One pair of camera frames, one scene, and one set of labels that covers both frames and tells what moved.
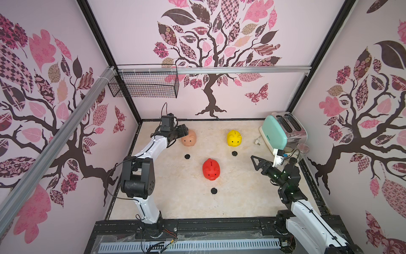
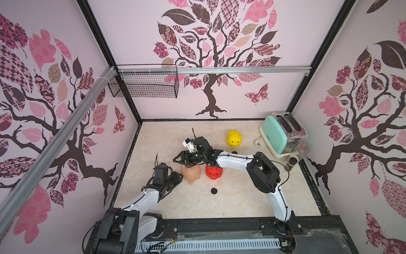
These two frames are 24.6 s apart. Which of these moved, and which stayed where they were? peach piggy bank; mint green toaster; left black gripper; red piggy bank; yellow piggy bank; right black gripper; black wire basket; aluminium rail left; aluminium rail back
Moved: left black gripper; right black gripper; peach piggy bank
Stayed: red piggy bank; yellow piggy bank; mint green toaster; aluminium rail left; black wire basket; aluminium rail back
